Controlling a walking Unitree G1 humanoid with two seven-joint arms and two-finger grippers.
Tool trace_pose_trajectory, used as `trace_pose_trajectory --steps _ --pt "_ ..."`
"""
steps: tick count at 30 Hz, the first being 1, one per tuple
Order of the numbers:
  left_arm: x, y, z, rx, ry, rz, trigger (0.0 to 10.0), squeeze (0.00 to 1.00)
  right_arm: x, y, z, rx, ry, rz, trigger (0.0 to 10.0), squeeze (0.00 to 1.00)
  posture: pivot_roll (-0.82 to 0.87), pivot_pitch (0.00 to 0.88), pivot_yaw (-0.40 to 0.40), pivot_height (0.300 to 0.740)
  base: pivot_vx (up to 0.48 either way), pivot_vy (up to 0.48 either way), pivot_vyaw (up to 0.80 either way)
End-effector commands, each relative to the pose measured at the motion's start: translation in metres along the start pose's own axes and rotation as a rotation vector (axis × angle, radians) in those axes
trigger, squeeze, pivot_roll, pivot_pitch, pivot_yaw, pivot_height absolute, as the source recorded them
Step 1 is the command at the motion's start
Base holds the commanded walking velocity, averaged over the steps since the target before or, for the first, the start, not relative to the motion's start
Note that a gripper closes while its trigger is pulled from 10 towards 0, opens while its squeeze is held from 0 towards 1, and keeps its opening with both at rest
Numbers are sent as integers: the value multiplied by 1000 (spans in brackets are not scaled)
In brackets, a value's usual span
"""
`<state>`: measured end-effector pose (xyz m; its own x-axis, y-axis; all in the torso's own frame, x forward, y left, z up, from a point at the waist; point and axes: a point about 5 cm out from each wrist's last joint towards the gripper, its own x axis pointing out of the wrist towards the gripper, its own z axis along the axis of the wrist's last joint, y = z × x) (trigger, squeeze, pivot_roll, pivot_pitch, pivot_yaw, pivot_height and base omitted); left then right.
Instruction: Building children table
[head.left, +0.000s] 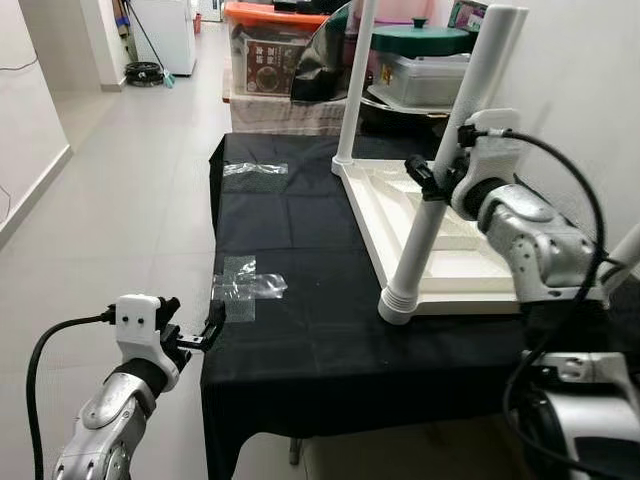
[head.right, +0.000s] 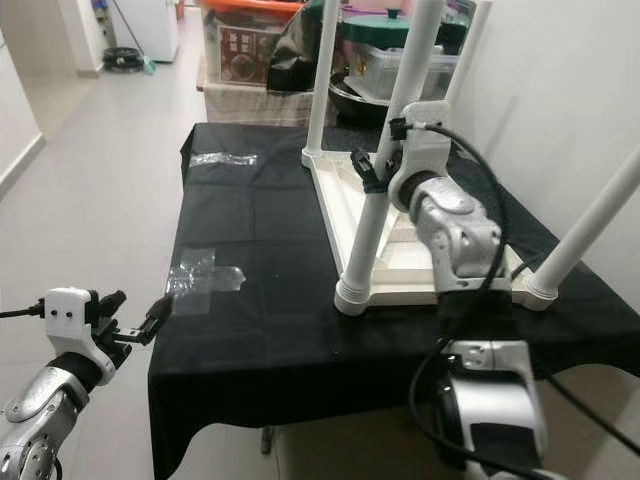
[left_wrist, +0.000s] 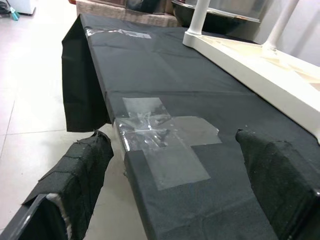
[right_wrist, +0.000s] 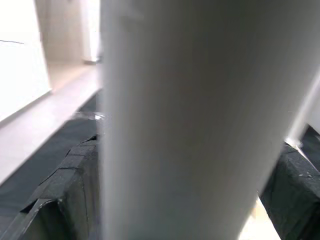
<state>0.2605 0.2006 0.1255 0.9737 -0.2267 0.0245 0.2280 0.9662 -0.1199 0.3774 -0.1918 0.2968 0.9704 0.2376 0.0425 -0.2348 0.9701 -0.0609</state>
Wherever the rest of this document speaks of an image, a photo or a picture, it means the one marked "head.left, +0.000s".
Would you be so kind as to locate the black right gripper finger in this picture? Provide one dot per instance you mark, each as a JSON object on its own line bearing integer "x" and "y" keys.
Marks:
{"x": 422, "y": 178}

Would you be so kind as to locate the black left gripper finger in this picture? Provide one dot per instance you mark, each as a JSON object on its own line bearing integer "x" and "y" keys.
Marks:
{"x": 170, "y": 308}
{"x": 215, "y": 322}

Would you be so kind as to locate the white plastic table leg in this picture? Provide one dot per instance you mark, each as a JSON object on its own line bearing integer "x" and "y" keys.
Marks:
{"x": 460, "y": 120}
{"x": 355, "y": 80}
{"x": 625, "y": 260}

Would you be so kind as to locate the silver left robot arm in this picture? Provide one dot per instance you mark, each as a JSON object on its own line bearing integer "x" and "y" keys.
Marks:
{"x": 110, "y": 425}

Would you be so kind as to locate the clear plastic bag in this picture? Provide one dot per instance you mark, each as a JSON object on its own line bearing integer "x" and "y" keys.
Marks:
{"x": 248, "y": 288}
{"x": 255, "y": 169}

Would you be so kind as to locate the white plastic table top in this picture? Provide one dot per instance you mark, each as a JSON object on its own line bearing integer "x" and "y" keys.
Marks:
{"x": 380, "y": 210}

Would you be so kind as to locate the black round wok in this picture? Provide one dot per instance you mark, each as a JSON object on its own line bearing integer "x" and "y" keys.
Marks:
{"x": 390, "y": 110}

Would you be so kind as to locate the black tablecloth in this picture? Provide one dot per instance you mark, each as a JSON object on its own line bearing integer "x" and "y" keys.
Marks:
{"x": 300, "y": 370}

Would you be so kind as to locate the clear plastic container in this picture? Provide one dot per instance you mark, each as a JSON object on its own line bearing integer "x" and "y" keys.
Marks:
{"x": 425, "y": 80}

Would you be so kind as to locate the green pot lid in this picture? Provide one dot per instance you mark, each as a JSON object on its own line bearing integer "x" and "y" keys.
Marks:
{"x": 420, "y": 40}

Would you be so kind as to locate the beige cloth covered bench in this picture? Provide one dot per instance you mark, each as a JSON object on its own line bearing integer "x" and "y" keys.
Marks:
{"x": 280, "y": 115}

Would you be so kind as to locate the red printed carton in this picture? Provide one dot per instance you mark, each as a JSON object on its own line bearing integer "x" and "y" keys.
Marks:
{"x": 270, "y": 65}

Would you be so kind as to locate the clear storage box orange lid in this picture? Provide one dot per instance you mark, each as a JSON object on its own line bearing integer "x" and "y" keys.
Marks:
{"x": 270, "y": 12}

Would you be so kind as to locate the white chest freezer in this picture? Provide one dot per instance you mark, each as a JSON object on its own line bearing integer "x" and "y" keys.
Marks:
{"x": 165, "y": 35}

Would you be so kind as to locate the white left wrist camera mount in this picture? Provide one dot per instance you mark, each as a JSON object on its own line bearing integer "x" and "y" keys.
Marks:
{"x": 142, "y": 325}

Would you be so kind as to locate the dark metal folding table frame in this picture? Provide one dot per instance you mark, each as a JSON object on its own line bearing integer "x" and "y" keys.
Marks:
{"x": 296, "y": 452}

